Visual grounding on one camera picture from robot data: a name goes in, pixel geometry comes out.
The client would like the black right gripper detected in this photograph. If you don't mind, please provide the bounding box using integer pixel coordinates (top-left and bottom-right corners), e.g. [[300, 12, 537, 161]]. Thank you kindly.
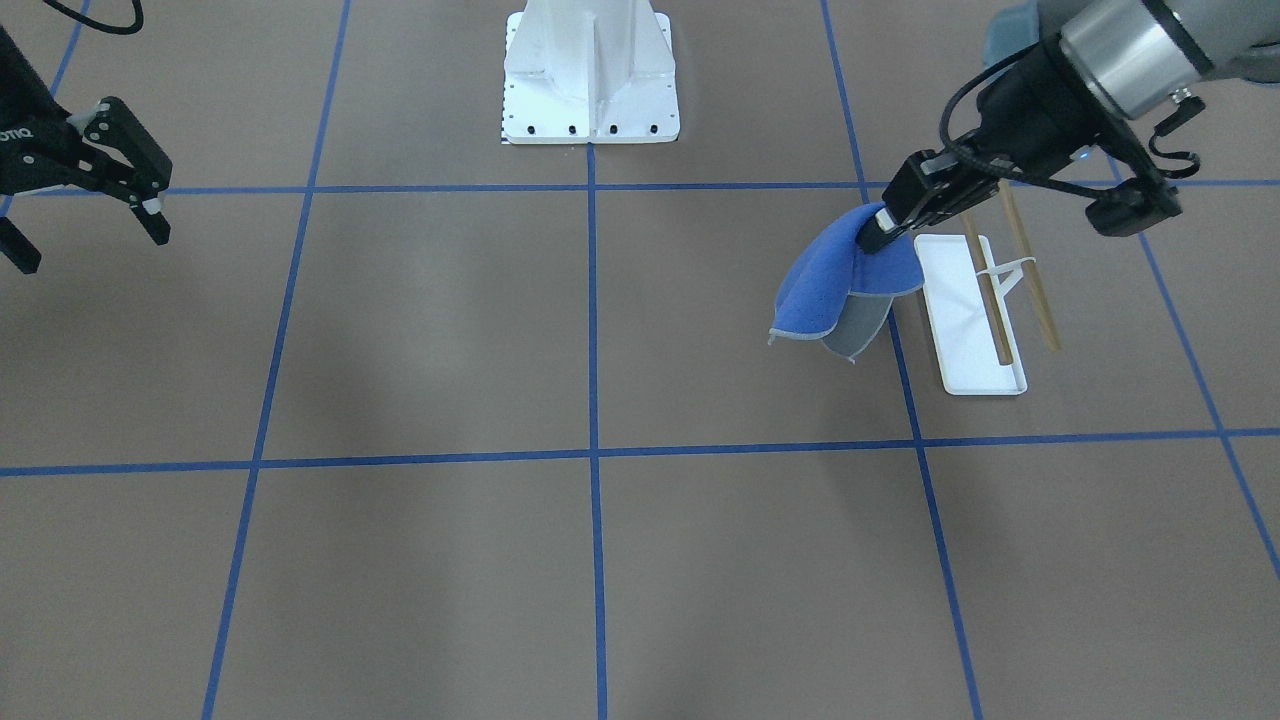
[[0, 29, 173, 275]]

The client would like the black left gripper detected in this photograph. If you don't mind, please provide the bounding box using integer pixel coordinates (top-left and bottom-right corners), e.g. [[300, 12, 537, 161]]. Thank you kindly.
[[858, 41, 1107, 252]]

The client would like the blue and grey towel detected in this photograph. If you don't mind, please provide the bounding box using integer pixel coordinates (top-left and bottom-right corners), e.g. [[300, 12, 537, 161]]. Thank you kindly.
[[768, 202, 925, 363]]

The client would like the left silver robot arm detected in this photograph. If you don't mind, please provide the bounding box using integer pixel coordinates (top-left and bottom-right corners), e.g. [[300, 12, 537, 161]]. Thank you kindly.
[[855, 1, 1277, 254]]

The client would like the white towel rack with wooden bars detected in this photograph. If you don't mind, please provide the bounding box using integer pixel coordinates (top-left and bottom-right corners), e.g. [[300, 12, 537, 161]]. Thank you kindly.
[[914, 179, 1062, 397]]

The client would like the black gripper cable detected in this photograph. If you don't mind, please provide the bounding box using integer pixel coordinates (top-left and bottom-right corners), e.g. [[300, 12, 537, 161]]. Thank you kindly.
[[40, 0, 146, 36]]

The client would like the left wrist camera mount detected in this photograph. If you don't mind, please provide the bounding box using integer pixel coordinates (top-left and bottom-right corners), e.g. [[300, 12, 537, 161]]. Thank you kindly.
[[1085, 88, 1206, 237]]

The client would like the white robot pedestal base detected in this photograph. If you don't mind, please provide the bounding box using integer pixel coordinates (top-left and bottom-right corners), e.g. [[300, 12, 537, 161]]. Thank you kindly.
[[500, 1, 681, 145]]

